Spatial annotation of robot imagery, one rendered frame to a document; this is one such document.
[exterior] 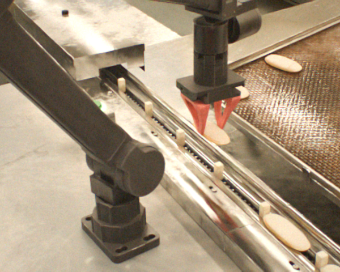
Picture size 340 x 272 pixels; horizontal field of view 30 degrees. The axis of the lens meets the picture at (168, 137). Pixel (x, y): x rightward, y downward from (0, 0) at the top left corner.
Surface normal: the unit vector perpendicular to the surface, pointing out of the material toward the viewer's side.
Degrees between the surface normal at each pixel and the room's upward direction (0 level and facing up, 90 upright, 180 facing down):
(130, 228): 90
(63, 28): 0
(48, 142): 0
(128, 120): 0
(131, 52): 90
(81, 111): 88
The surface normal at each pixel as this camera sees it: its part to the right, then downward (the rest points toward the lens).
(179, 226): -0.03, -0.87
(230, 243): -0.88, 0.25
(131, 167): 0.71, 0.33
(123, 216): 0.34, 0.46
